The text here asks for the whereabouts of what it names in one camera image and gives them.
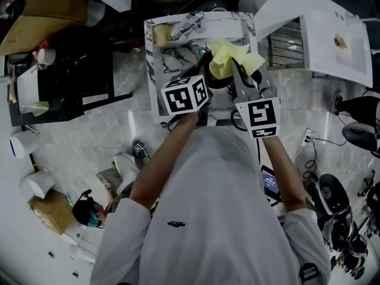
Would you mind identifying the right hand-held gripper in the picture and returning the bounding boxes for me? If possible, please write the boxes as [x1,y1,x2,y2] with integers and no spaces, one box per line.
[230,57,281,139]

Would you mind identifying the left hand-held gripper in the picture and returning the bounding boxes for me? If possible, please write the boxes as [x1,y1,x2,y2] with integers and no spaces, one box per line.
[160,58,215,126]

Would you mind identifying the brown round bowl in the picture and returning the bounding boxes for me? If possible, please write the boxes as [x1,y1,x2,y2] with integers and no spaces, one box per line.
[195,50,238,90]

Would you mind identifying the yellow cloth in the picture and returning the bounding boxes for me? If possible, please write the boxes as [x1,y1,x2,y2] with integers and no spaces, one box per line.
[207,39,266,80]

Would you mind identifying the person's left forearm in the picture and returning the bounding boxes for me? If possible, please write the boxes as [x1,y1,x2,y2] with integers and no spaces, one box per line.
[129,111,200,210]

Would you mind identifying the person's right forearm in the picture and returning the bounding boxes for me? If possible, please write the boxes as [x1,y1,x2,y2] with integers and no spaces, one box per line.
[261,135,308,212]

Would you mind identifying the marble sink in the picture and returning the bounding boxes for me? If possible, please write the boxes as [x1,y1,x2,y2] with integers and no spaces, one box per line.
[144,10,258,124]

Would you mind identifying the yellow sponge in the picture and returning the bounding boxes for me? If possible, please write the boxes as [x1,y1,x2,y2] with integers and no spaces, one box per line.
[153,24,173,48]

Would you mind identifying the white sink basin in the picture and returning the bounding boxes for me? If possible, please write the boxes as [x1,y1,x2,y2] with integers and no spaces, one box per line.
[299,1,373,88]

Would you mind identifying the black display device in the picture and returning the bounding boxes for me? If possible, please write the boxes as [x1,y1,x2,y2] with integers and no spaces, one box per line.
[260,164,281,200]

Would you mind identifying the white cylindrical container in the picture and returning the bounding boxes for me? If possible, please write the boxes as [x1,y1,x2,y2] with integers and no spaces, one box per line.
[85,0,106,28]

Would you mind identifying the black metal table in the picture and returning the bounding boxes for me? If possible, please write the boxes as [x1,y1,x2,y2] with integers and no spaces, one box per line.
[7,45,133,127]

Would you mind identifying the grey oval device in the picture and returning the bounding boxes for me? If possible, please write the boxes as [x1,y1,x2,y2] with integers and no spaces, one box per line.
[341,122,378,153]

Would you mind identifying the black and white oval device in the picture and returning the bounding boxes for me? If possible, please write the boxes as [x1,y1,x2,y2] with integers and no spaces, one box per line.
[317,173,353,216]

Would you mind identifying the person's white shirt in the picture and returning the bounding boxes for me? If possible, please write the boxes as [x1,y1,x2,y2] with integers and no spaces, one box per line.
[90,126,332,285]

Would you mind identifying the white mug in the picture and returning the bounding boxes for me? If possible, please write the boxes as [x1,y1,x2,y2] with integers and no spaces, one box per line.
[37,47,57,67]

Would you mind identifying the pale green plastic cup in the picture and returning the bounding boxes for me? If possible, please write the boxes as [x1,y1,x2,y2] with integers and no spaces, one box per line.
[29,101,50,118]

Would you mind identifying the large brown cardboard box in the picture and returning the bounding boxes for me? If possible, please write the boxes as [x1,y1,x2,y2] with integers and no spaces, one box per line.
[0,0,90,56]

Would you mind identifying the white rectangular basin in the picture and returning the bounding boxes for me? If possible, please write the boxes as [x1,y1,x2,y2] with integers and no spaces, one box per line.
[16,68,41,115]

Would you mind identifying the black wheeled equipment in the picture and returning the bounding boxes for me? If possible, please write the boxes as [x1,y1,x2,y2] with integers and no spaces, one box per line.
[323,170,380,278]

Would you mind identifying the white bin with dark stripe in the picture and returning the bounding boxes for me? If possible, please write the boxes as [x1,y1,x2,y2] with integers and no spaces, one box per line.
[8,129,40,160]

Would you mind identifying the plain white bin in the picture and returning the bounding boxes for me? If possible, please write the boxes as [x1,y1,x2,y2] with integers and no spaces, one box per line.
[18,170,56,201]

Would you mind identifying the medium brown cardboard box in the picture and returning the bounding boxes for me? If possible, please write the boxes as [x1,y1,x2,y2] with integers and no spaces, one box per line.
[28,188,75,236]

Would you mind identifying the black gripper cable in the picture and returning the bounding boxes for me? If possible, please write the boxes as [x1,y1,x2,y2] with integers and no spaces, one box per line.
[230,111,262,166]
[161,117,179,132]

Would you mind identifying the steel rack frame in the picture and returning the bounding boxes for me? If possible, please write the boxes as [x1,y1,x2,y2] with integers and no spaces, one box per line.
[267,18,306,71]

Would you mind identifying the black power cable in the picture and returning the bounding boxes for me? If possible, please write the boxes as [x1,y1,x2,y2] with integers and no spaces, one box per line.
[302,135,348,183]

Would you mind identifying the black strap buckle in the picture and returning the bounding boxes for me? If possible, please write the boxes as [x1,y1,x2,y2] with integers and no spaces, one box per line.
[298,262,321,283]

